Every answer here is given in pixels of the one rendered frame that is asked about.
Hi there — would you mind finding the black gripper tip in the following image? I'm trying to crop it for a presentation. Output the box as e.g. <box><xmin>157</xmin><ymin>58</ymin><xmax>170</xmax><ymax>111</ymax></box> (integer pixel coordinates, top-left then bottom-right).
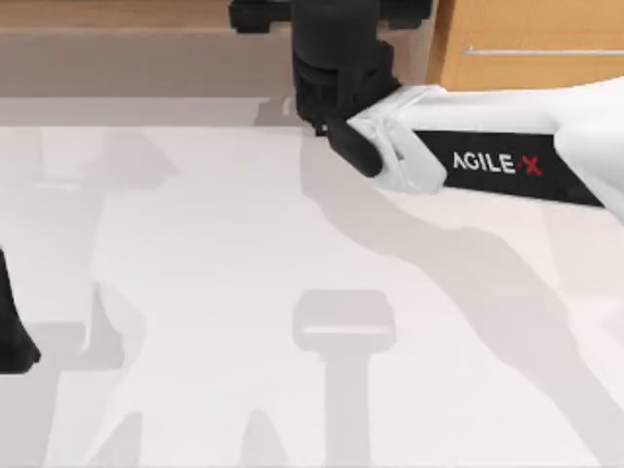
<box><xmin>0</xmin><ymin>248</ymin><xmax>43</xmax><ymax>376</ymax></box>

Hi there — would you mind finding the long metal handle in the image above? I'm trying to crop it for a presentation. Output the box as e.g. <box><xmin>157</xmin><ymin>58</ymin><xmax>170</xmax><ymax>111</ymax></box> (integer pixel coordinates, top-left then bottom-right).
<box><xmin>462</xmin><ymin>46</ymin><xmax>624</xmax><ymax>57</ymax></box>

